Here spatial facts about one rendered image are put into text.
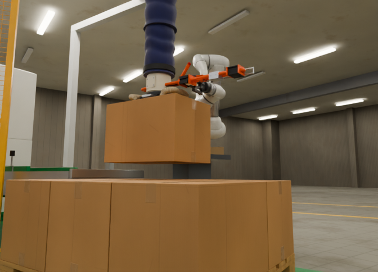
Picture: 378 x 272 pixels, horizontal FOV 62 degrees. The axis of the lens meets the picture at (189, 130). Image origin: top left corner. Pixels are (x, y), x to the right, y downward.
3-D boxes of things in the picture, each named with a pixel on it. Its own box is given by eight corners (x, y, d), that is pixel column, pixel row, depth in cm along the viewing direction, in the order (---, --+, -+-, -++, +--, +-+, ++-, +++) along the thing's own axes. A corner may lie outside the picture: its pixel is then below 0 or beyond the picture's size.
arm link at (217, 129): (199, 136, 300) (221, 136, 305) (203, 141, 285) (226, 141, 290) (204, 54, 283) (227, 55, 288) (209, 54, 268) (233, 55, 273)
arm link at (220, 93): (220, 89, 221) (208, 103, 226) (230, 93, 234) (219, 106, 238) (211, 79, 226) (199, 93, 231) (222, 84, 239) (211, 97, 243)
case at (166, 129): (103, 162, 213) (106, 104, 218) (144, 164, 245) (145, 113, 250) (174, 161, 178) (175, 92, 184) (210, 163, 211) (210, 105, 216)
